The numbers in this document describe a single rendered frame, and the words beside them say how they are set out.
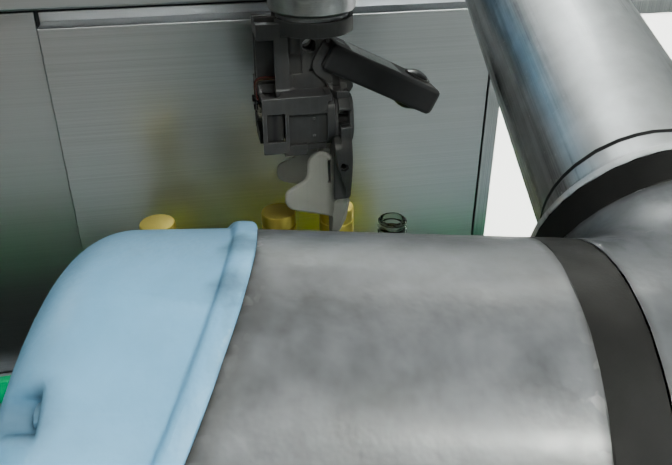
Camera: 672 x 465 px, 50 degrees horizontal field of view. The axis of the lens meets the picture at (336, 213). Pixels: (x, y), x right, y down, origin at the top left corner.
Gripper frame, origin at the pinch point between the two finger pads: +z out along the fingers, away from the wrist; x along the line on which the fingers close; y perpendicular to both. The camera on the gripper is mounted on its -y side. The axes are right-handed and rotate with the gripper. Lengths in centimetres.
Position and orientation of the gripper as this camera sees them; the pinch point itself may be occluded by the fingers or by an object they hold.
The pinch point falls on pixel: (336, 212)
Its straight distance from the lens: 71.7
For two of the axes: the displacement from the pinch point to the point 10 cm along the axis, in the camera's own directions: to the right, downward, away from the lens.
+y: -9.8, 1.0, -1.8
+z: 0.0, 8.7, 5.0
